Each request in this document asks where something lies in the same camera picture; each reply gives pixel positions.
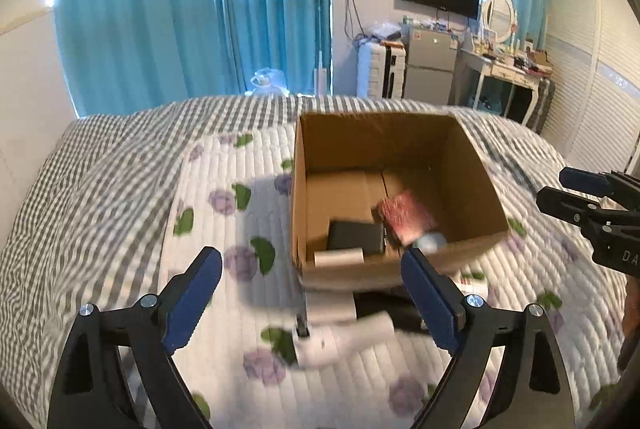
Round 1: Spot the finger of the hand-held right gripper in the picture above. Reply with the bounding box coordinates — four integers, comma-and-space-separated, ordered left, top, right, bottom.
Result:
536, 186, 627, 235
559, 166, 640, 200

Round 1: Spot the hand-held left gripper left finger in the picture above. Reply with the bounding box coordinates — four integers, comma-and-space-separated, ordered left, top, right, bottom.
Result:
47, 246, 223, 429

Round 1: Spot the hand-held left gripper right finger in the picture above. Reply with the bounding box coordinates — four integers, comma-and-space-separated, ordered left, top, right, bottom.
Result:
400, 248, 576, 429

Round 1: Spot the white plastic bottle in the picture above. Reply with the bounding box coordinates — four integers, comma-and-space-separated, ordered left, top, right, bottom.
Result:
294, 312, 397, 371

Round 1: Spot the brown cardboard box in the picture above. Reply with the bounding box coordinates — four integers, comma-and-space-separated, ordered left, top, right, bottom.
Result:
290, 110, 511, 291

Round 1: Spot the person's right forearm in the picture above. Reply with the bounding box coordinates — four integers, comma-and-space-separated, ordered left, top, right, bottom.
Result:
617, 276, 640, 372

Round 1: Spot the light blue round container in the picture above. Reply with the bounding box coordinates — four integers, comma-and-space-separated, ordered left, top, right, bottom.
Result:
414, 232, 449, 255

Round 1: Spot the red patterned box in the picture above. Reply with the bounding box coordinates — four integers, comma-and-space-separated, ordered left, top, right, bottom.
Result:
376, 190, 439, 246

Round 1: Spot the black rectangular box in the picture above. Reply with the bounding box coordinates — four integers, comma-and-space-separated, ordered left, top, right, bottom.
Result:
327, 220, 387, 258

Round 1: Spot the white floral quilt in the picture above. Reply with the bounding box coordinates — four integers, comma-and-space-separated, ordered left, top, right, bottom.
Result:
120, 129, 631, 429

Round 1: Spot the white roll in box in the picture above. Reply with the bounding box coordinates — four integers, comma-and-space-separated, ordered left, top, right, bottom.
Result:
313, 247, 365, 268

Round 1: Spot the white rectangular box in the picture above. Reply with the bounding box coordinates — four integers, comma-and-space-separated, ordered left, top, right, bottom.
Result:
304, 290, 357, 326

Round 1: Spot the white louvred wardrobe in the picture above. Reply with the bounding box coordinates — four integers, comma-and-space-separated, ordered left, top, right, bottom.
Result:
540, 0, 640, 177

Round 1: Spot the white dressing table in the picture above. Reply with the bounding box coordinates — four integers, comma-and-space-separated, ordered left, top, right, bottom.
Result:
452, 46, 556, 132

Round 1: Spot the white oval mirror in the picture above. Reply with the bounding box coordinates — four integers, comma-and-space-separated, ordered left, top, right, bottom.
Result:
481, 0, 518, 46

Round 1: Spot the silver small fridge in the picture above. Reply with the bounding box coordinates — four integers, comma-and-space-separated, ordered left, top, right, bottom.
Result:
402, 25, 458, 104

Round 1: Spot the white suitcase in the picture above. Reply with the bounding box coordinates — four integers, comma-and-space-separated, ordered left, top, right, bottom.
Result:
356, 41, 407, 100

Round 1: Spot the clear plastic bag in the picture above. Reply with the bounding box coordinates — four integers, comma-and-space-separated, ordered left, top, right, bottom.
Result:
248, 67, 292, 97

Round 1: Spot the wide blue window curtain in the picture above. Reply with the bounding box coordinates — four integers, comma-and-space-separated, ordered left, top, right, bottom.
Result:
52, 0, 333, 118

